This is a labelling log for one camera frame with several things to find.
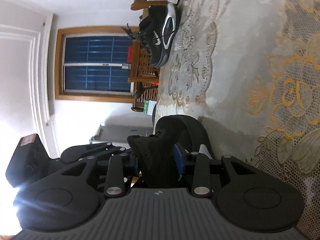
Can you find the floral lace tablecloth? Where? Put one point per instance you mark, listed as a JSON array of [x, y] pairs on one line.
[[249, 71]]

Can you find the black bicycle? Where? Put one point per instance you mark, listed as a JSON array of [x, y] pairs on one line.
[[142, 90]]

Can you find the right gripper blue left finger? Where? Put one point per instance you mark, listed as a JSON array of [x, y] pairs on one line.
[[136, 164]]

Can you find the brown wooden chair far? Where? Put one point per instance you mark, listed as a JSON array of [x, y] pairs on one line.
[[141, 69]]

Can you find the silver refrigerator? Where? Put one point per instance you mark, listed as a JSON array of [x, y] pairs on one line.
[[117, 134]]

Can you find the white green box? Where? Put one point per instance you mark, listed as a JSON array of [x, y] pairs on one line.
[[149, 106]]

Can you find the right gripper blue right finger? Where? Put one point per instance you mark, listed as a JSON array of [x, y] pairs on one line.
[[179, 155]]

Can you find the black sneaker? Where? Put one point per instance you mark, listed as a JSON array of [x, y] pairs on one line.
[[167, 158], [157, 31]]

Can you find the red box on windowsill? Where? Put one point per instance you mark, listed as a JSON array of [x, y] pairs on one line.
[[130, 54]]

